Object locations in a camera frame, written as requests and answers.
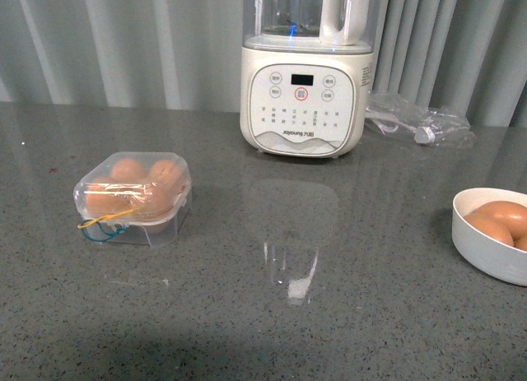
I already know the clear plastic egg box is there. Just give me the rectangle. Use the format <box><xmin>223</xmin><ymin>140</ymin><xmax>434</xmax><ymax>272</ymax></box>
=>
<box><xmin>73</xmin><ymin>151</ymin><xmax>192</xmax><ymax>248</ymax></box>

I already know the blue rubber band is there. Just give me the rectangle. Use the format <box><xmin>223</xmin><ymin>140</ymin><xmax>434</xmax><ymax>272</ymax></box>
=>
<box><xmin>77</xmin><ymin>220</ymin><xmax>128</xmax><ymax>243</ymax></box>

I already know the yellow rubber band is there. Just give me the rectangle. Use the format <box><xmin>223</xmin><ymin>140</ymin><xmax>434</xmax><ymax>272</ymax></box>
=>
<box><xmin>77</xmin><ymin>209</ymin><xmax>135</xmax><ymax>230</ymax></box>

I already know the brown egg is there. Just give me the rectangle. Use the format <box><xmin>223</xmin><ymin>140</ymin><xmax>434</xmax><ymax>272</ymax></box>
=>
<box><xmin>85</xmin><ymin>177</ymin><xmax>128</xmax><ymax>216</ymax></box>
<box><xmin>475</xmin><ymin>201</ymin><xmax>526</xmax><ymax>239</ymax></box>
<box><xmin>148</xmin><ymin>160</ymin><xmax>182</xmax><ymax>191</ymax></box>
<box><xmin>110</xmin><ymin>158</ymin><xmax>147</xmax><ymax>183</ymax></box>
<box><xmin>464</xmin><ymin>212</ymin><xmax>514</xmax><ymax>246</ymax></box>
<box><xmin>128</xmin><ymin>180</ymin><xmax>172</xmax><ymax>218</ymax></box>

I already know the white Joyoung blender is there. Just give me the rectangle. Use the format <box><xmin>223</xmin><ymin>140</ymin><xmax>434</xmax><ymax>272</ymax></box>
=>
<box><xmin>240</xmin><ymin>0</ymin><xmax>380</xmax><ymax>158</ymax></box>

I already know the clear plastic bag with cord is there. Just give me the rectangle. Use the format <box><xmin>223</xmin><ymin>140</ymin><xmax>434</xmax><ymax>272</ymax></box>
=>
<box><xmin>365</xmin><ymin>92</ymin><xmax>476</xmax><ymax>149</ymax></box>

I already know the white round bowl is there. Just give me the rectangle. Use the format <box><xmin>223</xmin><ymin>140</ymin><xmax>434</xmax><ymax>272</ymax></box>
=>
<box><xmin>452</xmin><ymin>188</ymin><xmax>526</xmax><ymax>286</ymax></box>

